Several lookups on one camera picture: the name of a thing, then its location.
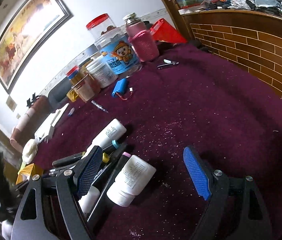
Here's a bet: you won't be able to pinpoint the blue-red lid jar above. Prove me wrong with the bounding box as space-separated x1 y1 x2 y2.
66 66 84 86

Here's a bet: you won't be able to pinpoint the yellow-rimmed white tray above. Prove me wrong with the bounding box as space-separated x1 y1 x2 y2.
16 163 43 185

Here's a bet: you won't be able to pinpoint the yellow tape roll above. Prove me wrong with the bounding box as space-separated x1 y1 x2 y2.
67 89 79 102

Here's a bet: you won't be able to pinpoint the nail clipper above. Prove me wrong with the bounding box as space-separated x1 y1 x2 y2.
157 59 179 69

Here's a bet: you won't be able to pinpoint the amber jar with contents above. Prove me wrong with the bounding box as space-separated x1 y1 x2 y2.
72 74 101 102

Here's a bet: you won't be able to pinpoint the red plastic bag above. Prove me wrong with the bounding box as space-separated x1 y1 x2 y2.
149 18 187 43

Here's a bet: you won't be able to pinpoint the clear ballpoint pen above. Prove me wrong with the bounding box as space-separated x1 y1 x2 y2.
91 100 108 113

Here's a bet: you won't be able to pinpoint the pink mesh-sleeved flask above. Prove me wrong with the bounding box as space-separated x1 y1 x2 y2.
123 12 159 62

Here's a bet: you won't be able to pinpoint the white tube bottle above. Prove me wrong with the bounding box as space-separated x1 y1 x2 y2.
82 119 127 158

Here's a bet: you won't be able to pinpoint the wrapped round cakes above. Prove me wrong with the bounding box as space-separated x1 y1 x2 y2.
22 139 38 164

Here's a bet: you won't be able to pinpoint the white papers stack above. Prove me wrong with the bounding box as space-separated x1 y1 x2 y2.
35 103 69 143

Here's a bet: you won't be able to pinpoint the white pill bottle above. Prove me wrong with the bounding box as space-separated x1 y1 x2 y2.
106 152 157 207

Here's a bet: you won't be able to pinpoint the blue battery pack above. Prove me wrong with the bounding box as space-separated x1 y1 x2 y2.
111 78 133 101

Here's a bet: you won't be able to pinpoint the framed horse painting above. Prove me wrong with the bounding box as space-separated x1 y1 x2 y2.
0 0 73 93

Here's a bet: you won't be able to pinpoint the black leather sofa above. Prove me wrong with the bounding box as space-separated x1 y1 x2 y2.
48 78 72 112

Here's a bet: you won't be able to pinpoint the small blue-capped item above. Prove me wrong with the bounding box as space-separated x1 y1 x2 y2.
68 108 75 116

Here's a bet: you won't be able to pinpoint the wooden brick-pattern cabinet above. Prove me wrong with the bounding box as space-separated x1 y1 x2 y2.
162 0 282 99

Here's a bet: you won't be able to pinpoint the white supplement jar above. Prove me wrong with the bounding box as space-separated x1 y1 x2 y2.
86 56 118 88

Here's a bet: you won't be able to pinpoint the clear jar red lid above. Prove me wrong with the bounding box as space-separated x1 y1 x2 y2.
86 14 117 40

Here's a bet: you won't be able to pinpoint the dark red table cloth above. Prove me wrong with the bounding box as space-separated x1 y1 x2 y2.
34 44 282 239

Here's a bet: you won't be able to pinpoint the brown armchair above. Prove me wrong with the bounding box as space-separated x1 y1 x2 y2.
10 95 50 153

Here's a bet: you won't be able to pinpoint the black marker teal cap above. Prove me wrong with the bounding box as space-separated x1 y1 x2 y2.
102 140 127 156

